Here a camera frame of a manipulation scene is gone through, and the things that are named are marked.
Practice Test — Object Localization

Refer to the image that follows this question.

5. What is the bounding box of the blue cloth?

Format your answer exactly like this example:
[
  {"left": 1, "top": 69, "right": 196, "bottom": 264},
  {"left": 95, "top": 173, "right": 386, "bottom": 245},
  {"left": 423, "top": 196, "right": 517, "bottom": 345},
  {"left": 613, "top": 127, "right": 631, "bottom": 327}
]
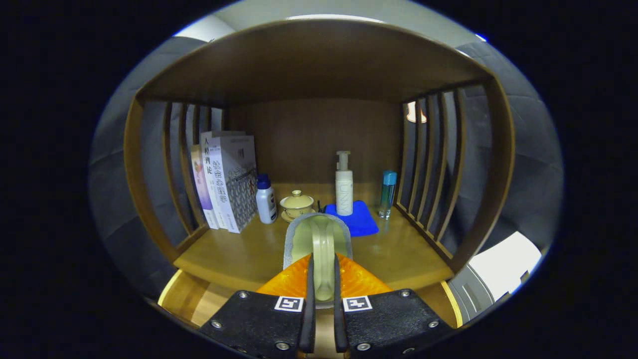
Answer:
[{"left": 319, "top": 200, "right": 379, "bottom": 237}]

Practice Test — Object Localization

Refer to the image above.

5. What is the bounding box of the teal glass bottle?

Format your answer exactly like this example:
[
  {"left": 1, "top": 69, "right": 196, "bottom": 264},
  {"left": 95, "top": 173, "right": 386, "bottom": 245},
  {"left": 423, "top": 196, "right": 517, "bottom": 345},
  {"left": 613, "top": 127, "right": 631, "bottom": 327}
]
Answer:
[{"left": 378, "top": 171, "right": 398, "bottom": 220}]

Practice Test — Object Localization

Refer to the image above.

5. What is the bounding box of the white pump bottle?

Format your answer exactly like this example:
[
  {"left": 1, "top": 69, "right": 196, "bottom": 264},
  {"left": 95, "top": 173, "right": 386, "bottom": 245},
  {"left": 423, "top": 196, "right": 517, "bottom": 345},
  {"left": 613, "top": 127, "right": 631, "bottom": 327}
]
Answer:
[{"left": 335, "top": 151, "right": 354, "bottom": 216}]

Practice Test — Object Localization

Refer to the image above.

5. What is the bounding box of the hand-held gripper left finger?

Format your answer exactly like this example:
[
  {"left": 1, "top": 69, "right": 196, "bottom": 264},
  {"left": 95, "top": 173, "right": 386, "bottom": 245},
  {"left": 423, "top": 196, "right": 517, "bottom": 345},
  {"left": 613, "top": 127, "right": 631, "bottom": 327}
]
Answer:
[{"left": 198, "top": 253, "right": 316, "bottom": 359}]

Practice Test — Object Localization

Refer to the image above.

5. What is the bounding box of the yellow lidded teacup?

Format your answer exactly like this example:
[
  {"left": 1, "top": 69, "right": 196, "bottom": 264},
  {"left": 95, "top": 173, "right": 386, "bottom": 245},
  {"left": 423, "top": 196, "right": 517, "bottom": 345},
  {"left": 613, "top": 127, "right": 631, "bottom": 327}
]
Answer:
[{"left": 280, "top": 190, "right": 315, "bottom": 223}]

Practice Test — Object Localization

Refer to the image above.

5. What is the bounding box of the brown wooden cabinet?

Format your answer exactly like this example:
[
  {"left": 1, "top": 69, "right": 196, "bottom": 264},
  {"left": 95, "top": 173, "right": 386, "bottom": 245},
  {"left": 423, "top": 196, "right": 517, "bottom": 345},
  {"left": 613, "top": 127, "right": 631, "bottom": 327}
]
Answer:
[{"left": 124, "top": 19, "right": 515, "bottom": 275}]

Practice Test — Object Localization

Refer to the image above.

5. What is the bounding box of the green handled scrub sponge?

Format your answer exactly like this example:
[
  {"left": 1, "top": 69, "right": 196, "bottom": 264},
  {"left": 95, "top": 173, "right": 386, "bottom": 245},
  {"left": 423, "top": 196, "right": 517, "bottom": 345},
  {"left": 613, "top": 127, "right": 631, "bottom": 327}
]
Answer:
[{"left": 283, "top": 213, "right": 353, "bottom": 304}]

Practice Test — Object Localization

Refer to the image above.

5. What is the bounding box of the wooden countertop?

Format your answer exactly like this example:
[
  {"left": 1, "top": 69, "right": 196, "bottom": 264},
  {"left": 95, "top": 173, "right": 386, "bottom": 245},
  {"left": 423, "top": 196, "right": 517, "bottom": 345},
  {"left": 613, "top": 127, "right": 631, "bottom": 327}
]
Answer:
[{"left": 173, "top": 182, "right": 455, "bottom": 292}]

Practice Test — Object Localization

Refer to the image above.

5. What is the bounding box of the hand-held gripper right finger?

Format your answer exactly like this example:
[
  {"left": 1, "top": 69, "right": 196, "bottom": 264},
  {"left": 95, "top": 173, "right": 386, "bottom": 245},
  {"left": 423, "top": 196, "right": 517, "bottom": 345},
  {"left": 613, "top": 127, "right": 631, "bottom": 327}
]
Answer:
[{"left": 333, "top": 253, "right": 454, "bottom": 359}]

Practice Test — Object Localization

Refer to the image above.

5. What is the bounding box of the white bottle blue cap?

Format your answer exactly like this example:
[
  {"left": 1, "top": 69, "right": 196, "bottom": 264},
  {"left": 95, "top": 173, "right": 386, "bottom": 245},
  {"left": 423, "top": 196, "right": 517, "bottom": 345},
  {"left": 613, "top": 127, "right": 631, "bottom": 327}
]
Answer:
[{"left": 256, "top": 174, "right": 278, "bottom": 224}]

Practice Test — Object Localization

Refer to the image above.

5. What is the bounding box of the thick white patterned book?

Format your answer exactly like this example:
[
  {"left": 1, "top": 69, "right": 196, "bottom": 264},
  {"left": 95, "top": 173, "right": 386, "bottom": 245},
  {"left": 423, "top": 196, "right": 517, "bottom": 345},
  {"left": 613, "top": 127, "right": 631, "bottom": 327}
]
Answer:
[{"left": 208, "top": 136, "right": 258, "bottom": 233}]

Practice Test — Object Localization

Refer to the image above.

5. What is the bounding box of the thin white book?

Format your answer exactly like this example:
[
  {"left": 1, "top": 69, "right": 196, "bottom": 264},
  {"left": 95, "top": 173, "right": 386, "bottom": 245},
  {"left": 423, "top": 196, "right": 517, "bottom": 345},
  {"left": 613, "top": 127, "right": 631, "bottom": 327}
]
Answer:
[{"left": 200, "top": 131, "right": 246, "bottom": 231}]

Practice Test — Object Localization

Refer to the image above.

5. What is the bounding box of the brown wooden drawer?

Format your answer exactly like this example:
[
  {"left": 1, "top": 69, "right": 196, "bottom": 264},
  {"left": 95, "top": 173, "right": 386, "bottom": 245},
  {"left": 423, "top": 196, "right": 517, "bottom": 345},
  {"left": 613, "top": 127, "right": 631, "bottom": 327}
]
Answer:
[{"left": 158, "top": 268, "right": 464, "bottom": 357}]

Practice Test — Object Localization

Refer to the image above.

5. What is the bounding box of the pink book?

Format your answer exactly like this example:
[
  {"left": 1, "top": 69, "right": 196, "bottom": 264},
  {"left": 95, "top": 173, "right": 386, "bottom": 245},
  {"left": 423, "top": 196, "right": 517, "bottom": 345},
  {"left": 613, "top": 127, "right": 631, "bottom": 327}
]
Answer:
[{"left": 190, "top": 145, "right": 220, "bottom": 230}]

